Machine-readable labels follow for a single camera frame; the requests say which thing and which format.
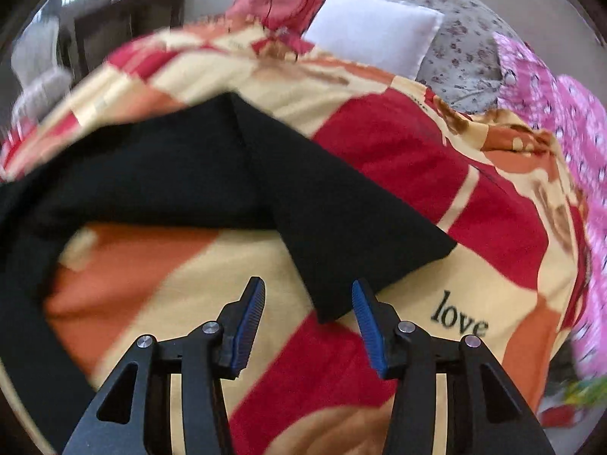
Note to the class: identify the green colourful toy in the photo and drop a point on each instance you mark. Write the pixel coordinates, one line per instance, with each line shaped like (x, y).
(576, 393)

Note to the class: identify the red ruffled pillow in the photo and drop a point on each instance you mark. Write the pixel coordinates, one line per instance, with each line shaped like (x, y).
(280, 2)

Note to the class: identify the white cloth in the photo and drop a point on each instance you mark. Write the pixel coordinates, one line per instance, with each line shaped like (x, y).
(38, 52)

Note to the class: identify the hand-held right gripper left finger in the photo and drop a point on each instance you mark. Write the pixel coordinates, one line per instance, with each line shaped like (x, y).
(246, 327)

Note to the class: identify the pink printed quilt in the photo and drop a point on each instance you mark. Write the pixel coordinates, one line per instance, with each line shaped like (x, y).
(583, 128)

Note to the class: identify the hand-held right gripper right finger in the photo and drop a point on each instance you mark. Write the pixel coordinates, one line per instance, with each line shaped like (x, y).
(367, 327)

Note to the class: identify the black pants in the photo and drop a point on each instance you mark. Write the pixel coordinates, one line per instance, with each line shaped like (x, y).
(166, 175)

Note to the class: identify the red orange printed blanket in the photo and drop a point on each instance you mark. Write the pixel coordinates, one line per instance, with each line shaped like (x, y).
(403, 142)

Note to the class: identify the dark wooden cabinet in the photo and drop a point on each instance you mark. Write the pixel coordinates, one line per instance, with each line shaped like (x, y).
(118, 23)

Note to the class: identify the floral grey pillow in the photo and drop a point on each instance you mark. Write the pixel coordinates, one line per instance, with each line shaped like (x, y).
(464, 57)

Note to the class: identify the white pillow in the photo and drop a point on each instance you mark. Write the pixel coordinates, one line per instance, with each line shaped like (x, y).
(370, 28)

